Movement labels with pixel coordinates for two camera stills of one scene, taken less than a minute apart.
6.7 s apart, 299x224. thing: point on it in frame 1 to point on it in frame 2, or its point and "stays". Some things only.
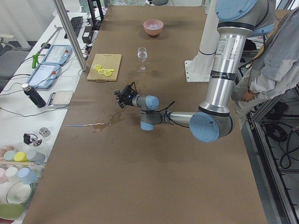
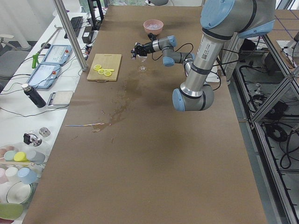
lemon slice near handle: x=108 y=73 stays
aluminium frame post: x=60 y=7 stays
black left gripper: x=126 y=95 to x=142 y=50
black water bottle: x=34 y=96 stays
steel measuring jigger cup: x=116 y=92 to x=133 y=54
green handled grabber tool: x=35 y=57 stays
